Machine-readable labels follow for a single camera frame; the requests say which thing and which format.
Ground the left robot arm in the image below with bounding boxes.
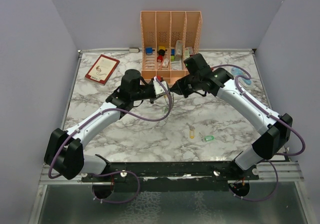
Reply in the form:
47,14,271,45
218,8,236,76
44,69,168,182

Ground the small white red box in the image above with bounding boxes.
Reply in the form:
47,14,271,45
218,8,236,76
162,58,169,68

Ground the blue packaged item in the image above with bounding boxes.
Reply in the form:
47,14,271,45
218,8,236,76
231,67,254,88

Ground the red black toy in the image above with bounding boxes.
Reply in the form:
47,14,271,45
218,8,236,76
157,49,166,62

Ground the red book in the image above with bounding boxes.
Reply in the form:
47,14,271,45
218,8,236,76
85,54,120,85

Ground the blue toy block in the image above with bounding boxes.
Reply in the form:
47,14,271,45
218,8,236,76
145,47,154,55

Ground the grey green box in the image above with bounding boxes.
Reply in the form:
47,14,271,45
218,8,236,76
174,40,183,61

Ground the yellow tag key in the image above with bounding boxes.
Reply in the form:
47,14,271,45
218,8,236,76
186,123,195,139

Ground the peach desk organizer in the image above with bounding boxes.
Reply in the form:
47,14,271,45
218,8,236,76
140,11,203,84

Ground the light green tag key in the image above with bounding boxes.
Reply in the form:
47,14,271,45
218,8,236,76
199,133,214,142

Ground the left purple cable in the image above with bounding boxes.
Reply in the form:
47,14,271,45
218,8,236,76
47,78,173,204

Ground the purple cable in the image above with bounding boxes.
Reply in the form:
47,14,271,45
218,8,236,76
47,78,173,204
211,64,306,202

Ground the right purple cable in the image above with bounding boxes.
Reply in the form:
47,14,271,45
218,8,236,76
211,64,306,202

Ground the white wall plug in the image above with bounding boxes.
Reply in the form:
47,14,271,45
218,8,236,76
128,47,140,53

